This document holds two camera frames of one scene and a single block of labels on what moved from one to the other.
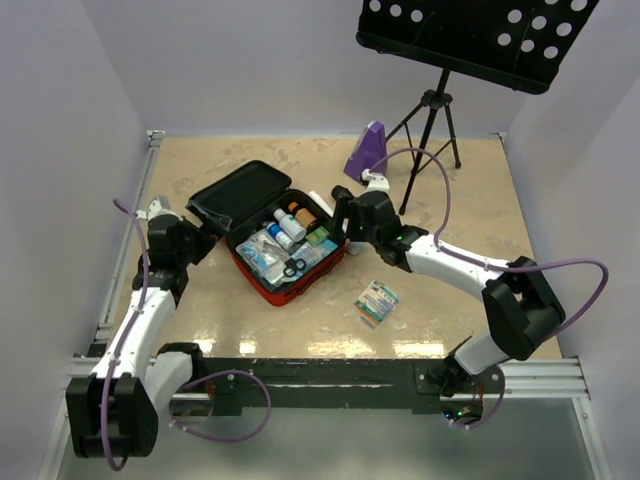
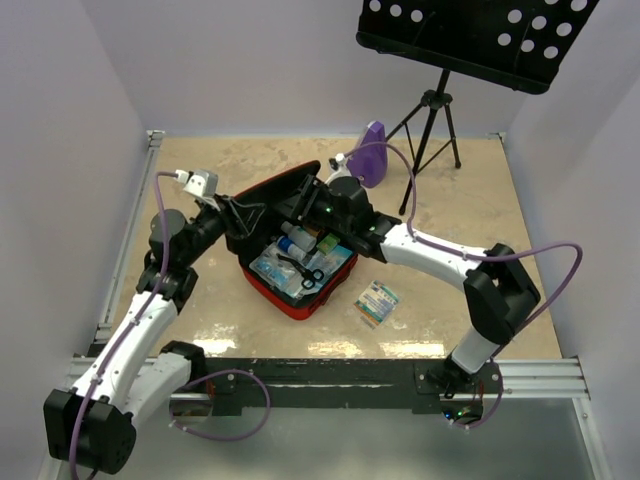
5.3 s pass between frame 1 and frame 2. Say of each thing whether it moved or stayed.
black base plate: stayed
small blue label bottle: moved
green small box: moved
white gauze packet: moved
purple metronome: stayed
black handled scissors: moved
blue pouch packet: moved
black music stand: stayed
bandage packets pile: stayed
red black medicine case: moved
